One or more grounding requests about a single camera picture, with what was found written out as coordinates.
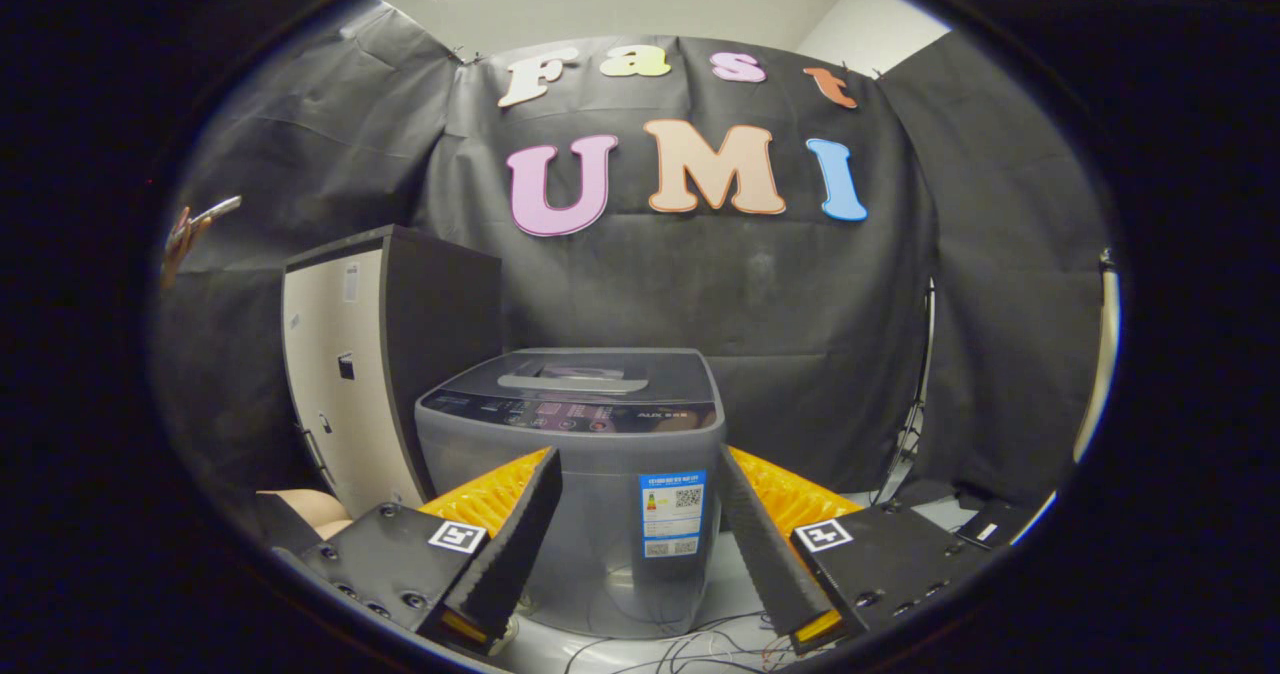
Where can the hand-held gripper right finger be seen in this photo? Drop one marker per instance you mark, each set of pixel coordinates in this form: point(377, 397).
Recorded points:
point(765, 544)

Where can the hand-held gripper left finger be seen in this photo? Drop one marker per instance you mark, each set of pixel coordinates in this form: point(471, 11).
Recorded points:
point(520, 524)

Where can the grey washing machine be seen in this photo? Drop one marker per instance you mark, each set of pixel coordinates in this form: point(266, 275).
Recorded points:
point(620, 494)

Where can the dark washing machine lid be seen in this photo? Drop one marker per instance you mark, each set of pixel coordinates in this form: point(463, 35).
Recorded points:
point(660, 374)

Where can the black light stand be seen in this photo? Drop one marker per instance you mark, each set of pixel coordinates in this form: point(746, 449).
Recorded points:
point(915, 404)

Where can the beige cabinet with dark sides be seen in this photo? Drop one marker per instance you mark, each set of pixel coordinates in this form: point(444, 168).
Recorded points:
point(440, 334)

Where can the black backdrop cloth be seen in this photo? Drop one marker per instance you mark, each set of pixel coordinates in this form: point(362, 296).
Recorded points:
point(800, 304)

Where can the white pole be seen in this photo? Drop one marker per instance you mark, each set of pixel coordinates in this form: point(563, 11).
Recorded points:
point(1100, 364)

